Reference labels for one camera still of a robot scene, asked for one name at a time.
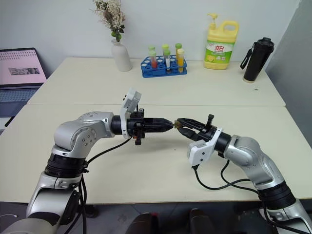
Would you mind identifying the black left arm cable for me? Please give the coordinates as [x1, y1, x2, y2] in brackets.
[68, 135, 134, 234]

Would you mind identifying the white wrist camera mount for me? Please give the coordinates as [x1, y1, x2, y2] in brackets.
[187, 126, 224, 168]
[120, 87, 142, 140]

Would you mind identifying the dried flower bunch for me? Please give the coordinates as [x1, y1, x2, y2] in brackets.
[92, 0, 126, 43]

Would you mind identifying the black tumbler with strap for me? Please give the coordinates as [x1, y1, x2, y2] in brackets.
[240, 37, 275, 83]

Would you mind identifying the blue test tube rack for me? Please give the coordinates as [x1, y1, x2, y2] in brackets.
[140, 55, 189, 78]

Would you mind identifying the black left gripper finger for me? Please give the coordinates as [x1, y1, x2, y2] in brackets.
[146, 117, 175, 127]
[146, 125, 175, 134]

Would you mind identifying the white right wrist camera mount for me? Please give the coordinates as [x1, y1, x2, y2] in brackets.
[187, 126, 224, 168]

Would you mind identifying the white ceramic vase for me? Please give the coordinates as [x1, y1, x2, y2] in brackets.
[111, 39, 133, 73]

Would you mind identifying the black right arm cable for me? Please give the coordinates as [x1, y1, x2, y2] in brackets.
[192, 158, 260, 195]

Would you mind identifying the green-capped tube red liquid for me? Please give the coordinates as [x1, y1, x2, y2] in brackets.
[149, 50, 158, 70]

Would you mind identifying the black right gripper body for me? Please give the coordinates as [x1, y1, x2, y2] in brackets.
[194, 114, 218, 141]

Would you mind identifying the yellow-capped tube orange liquid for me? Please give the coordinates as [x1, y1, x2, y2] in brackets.
[176, 48, 185, 73]

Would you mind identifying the yellow detergent pump bottle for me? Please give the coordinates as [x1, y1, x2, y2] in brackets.
[203, 12, 239, 70]

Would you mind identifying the open laptop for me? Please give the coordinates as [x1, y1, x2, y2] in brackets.
[0, 47, 48, 127]

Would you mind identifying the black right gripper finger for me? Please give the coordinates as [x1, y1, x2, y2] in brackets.
[177, 117, 208, 131]
[178, 126, 196, 140]

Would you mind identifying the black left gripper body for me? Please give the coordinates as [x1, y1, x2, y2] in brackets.
[126, 108, 147, 146]

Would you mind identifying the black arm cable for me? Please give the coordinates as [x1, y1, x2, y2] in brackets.
[192, 158, 260, 195]
[68, 135, 134, 234]

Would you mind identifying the green-capped tube white label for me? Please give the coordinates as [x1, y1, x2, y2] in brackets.
[163, 50, 172, 74]

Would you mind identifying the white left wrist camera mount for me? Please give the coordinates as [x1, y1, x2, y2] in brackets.
[120, 87, 142, 140]

